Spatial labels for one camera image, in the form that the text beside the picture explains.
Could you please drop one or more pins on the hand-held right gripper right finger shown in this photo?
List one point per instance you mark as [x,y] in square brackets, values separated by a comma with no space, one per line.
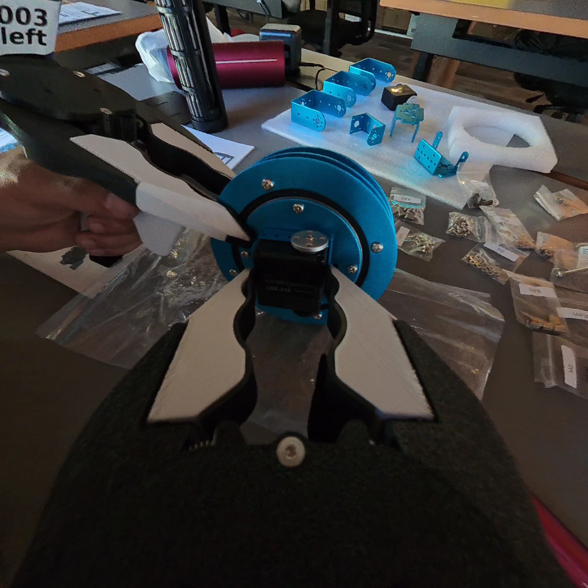
[381,363]

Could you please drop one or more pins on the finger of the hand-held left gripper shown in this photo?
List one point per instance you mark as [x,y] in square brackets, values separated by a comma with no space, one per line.
[193,151]
[183,209]

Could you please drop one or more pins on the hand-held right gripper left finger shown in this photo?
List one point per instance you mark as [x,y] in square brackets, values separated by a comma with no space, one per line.
[197,363]

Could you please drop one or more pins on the black servo with silver horn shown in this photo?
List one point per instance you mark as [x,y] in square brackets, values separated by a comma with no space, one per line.
[289,280]

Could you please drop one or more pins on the blue robot arm turntable base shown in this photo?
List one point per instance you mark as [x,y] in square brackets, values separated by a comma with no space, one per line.
[358,220]

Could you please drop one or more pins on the dark grey desk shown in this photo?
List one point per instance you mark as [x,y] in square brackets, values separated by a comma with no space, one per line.
[528,436]

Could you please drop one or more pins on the person's left hand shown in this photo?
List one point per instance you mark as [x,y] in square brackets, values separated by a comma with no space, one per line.
[41,211]

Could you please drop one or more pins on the white instruction sheet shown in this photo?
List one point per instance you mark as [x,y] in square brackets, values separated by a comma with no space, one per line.
[229,144]
[41,264]

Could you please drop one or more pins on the large clear plastic bag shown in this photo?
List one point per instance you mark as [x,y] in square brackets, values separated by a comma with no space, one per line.
[436,312]

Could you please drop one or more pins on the orange-edged grey table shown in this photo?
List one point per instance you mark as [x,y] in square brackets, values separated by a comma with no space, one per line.
[482,13]
[115,32]

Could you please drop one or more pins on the black patterned bottle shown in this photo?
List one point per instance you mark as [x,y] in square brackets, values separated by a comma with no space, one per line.
[193,69]

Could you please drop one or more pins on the stack of printed papers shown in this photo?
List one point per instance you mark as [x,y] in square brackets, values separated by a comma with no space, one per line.
[87,11]

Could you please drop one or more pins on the white plastic bag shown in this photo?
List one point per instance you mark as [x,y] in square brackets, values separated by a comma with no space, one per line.
[151,55]

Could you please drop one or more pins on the magenta metal cylinder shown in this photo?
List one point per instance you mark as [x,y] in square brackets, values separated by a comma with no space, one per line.
[252,64]

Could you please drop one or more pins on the grey electronic device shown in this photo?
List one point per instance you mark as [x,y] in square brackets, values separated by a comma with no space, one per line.
[280,41]

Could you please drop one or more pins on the group of small screw bags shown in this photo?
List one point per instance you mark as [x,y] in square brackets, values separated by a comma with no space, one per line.
[505,257]

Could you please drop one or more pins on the white foam sheet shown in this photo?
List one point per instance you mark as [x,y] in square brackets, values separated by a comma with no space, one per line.
[413,183]

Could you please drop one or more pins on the small black box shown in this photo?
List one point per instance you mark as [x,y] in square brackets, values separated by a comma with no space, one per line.
[397,96]

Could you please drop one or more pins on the pink screwdriver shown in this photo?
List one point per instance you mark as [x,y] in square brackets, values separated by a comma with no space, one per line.
[565,542]

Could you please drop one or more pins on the large blue U bracket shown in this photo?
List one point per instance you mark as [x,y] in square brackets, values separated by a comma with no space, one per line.
[344,85]
[312,108]
[372,71]

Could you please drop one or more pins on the small blue metal bracket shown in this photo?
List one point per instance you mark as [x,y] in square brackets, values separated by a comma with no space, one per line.
[429,158]
[365,126]
[409,115]

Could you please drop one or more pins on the white foam cutout frame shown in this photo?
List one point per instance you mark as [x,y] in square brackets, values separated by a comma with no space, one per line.
[542,156]

